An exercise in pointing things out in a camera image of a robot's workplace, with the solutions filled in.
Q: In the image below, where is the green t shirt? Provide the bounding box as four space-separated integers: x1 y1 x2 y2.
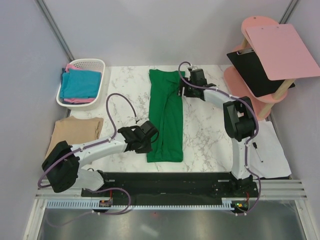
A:
146 69 184 163

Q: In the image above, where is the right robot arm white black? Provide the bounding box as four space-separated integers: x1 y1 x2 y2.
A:
178 67 259 197

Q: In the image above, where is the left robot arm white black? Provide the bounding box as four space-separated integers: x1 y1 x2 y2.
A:
42 120 159 197

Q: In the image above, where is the pink wooden side shelf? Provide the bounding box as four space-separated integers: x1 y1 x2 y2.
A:
223 16 288 121

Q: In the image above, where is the black clipboard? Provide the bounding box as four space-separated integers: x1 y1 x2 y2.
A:
226 48 284 97

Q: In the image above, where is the beige folded t shirt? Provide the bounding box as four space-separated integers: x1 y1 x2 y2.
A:
45 116 104 159

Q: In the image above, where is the teal folded t shirt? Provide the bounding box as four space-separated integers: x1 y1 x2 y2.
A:
59 68 102 100

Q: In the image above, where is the white pen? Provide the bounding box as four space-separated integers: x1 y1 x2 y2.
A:
252 141 264 163

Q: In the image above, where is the pink clipboard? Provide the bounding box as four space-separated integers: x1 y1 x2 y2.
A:
246 24 320 81

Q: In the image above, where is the pink folded t shirt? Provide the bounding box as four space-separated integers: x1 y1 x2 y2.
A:
63 63 97 105

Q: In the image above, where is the dark blue folded t shirt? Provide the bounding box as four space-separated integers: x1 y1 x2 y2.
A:
60 68 66 83

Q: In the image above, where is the white paper sheet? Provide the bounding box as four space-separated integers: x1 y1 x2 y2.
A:
249 121 292 179

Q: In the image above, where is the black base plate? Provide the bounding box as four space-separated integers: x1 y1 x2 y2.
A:
81 172 258 205

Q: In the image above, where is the white slotted cable duct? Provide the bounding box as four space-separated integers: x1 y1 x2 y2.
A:
46 199 248 211

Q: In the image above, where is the aluminium frame rail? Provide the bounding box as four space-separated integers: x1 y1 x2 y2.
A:
35 187 82 199

